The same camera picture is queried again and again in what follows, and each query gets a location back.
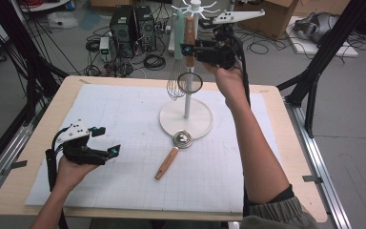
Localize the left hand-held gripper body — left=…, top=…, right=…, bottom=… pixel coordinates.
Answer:
left=56, top=122, right=108, bottom=166

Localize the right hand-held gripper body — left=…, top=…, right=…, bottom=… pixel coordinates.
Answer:
left=194, top=10, right=266, bottom=70

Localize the mesh strainer with wooden handle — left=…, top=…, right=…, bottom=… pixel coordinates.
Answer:
left=176, top=16, right=204, bottom=95

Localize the white utensil rack stand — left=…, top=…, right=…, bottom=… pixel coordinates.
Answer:
left=158, top=0, right=222, bottom=140

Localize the person's left hand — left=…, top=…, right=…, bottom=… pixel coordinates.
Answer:
left=56, top=156, right=99, bottom=193

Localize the person's right hand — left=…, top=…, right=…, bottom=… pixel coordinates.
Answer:
left=203, top=61, right=248, bottom=103

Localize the white grid mat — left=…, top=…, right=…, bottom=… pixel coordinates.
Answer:
left=24, top=83, right=296, bottom=215

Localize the black computer tower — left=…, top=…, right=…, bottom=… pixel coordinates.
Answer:
left=135, top=5, right=157, bottom=52
left=109, top=5, right=137, bottom=59

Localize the grey metal clamp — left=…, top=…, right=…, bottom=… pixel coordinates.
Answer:
left=302, top=175, right=324, bottom=185
left=0, top=160, right=29, bottom=177

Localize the brown cardboard box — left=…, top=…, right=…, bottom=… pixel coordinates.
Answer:
left=238, top=0, right=299, bottom=40

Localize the small white device box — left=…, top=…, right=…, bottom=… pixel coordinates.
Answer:
left=98, top=36, right=111, bottom=62

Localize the grey and black device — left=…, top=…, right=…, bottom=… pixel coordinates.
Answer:
left=294, top=11, right=340, bottom=44

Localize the white flat board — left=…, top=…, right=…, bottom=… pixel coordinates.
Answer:
left=285, top=15, right=359, bottom=58

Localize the clear plastic bag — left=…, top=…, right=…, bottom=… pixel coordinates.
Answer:
left=47, top=11, right=79, bottom=31

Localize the round white table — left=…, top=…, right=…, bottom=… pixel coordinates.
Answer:
left=18, top=0, right=71, bottom=13

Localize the olive green sleeve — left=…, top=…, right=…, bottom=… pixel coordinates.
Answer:
left=240, top=184, right=320, bottom=229

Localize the white metal stand frame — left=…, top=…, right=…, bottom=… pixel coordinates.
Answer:
left=167, top=0, right=236, bottom=60

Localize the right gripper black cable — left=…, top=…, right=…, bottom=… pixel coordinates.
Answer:
left=231, top=32, right=253, bottom=218

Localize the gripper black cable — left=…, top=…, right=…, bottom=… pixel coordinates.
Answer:
left=231, top=32, right=253, bottom=218
left=45, top=126, right=71, bottom=193

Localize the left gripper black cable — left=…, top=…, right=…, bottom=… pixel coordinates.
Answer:
left=45, top=126, right=71, bottom=193

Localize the coiled black cable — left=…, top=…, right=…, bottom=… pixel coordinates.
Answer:
left=143, top=54, right=167, bottom=72

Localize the looped black floor cable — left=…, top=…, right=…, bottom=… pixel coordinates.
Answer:
left=247, top=41, right=270, bottom=55

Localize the aluminium rail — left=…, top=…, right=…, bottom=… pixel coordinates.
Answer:
left=284, top=96, right=352, bottom=229
left=0, top=104, right=44, bottom=208

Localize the black metal frame post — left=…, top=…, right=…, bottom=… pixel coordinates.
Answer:
left=275, top=0, right=366, bottom=138
left=0, top=0, right=71, bottom=127

